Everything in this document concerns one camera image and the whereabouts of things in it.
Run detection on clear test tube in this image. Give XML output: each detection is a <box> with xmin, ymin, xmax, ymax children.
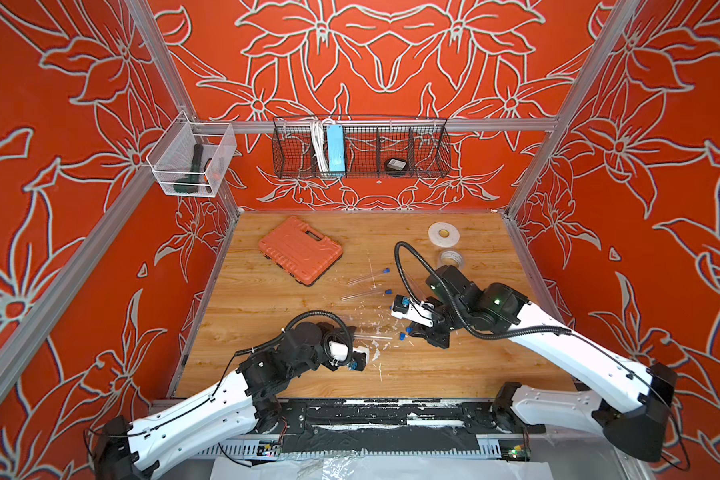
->
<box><xmin>347</xmin><ymin>268</ymin><xmax>386</xmax><ymax>286</ymax></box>
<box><xmin>340</xmin><ymin>289</ymin><xmax>389</xmax><ymax>302</ymax></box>
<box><xmin>354</xmin><ymin>334</ymin><xmax>394</xmax><ymax>342</ymax></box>

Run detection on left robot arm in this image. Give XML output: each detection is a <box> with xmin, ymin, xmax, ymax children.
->
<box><xmin>92</xmin><ymin>321</ymin><xmax>369</xmax><ymax>479</ymax></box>

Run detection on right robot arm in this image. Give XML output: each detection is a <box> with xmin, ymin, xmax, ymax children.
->
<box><xmin>391</xmin><ymin>266</ymin><xmax>677</xmax><ymax>462</ymax></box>

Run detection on clear packing tape roll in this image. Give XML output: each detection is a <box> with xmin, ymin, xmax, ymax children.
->
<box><xmin>438</xmin><ymin>249</ymin><xmax>465</xmax><ymax>268</ymax></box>

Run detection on white foam tape roll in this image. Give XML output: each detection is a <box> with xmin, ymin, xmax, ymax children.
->
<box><xmin>427</xmin><ymin>222</ymin><xmax>461</xmax><ymax>248</ymax></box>

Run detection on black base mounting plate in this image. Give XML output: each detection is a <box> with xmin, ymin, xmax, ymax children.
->
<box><xmin>264</xmin><ymin>398</ymin><xmax>546</xmax><ymax>460</ymax></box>

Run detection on orange plastic tool case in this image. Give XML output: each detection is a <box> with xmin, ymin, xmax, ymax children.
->
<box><xmin>258</xmin><ymin>216</ymin><xmax>343</xmax><ymax>286</ymax></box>

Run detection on light blue box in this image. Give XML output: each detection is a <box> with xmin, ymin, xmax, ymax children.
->
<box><xmin>326</xmin><ymin>124</ymin><xmax>346</xmax><ymax>177</ymax></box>

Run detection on dark green tool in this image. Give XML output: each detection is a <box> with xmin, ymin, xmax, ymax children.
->
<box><xmin>174</xmin><ymin>143</ymin><xmax>203</xmax><ymax>194</ymax></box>

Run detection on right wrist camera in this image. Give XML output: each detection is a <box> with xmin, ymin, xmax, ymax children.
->
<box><xmin>391</xmin><ymin>295</ymin><xmax>434</xmax><ymax>327</ymax></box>

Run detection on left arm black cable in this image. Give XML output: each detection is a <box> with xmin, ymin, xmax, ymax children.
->
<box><xmin>209</xmin><ymin>310</ymin><xmax>355</xmax><ymax>397</ymax></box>

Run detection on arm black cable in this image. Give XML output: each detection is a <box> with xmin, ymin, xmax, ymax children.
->
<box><xmin>209</xmin><ymin>310</ymin><xmax>355</xmax><ymax>397</ymax></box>
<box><xmin>394</xmin><ymin>241</ymin><xmax>691</xmax><ymax>472</ymax></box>

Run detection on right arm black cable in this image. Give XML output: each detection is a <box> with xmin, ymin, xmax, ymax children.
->
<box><xmin>394</xmin><ymin>241</ymin><xmax>691</xmax><ymax>472</ymax></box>

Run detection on black wire basket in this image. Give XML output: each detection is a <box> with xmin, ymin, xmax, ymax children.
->
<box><xmin>272</xmin><ymin>114</ymin><xmax>453</xmax><ymax>180</ymax></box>

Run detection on white cable bundle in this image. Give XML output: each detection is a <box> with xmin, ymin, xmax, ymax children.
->
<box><xmin>310</xmin><ymin>119</ymin><xmax>330</xmax><ymax>174</ymax></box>

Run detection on clear acrylic wall box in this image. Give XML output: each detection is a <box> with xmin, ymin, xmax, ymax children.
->
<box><xmin>147</xmin><ymin>112</ymin><xmax>237</xmax><ymax>198</ymax></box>

